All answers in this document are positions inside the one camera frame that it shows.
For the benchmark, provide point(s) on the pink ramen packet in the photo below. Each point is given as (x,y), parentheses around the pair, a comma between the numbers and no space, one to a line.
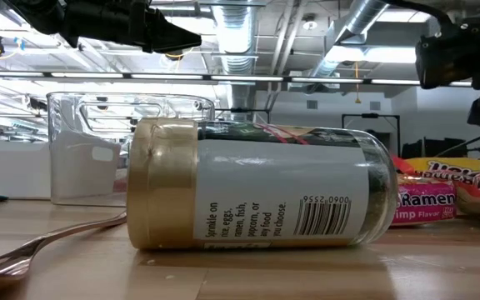
(423,204)

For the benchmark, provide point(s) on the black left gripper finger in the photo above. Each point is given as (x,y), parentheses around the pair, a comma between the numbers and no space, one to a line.
(169,37)

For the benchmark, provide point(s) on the seasoning jar gold lid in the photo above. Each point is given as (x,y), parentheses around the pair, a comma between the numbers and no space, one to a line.
(265,187)

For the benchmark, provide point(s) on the silver spiral ceiling duct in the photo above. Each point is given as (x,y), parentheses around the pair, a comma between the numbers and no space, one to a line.
(236,37)

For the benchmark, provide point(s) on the white rectangular container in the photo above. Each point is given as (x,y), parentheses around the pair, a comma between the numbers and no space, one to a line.
(11,175)

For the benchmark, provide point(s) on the thin black rectangular stand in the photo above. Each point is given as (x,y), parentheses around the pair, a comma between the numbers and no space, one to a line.
(369,115)

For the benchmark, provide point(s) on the black aluminium frame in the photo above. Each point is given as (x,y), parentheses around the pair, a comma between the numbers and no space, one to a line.
(465,146)

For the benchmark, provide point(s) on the black ceiling light rail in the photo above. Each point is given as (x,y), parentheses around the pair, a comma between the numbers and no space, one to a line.
(327,80)

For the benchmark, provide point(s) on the clear plastic bin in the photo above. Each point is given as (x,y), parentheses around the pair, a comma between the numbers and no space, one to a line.
(77,166)

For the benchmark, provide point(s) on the dark monitors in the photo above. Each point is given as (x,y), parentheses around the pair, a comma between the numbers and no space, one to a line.
(431,148)

